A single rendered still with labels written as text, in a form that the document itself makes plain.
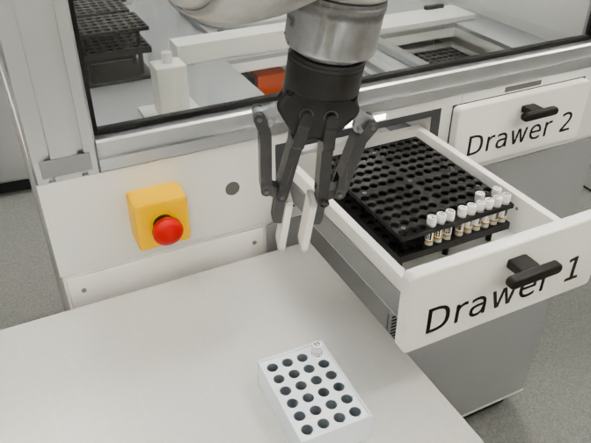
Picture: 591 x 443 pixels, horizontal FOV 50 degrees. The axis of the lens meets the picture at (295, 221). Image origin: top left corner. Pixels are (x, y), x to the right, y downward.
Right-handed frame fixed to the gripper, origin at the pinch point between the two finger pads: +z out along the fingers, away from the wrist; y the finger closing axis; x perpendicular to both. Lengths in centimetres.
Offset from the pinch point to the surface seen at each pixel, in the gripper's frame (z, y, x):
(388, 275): 4.7, -11.3, 3.6
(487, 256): -1.6, -20.3, 7.3
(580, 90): -4, -56, -38
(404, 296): 2.4, -11.0, 9.7
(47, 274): 109, 51, -114
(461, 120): 0.3, -31.8, -29.8
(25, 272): 110, 59, -116
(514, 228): 5.5, -33.1, -7.8
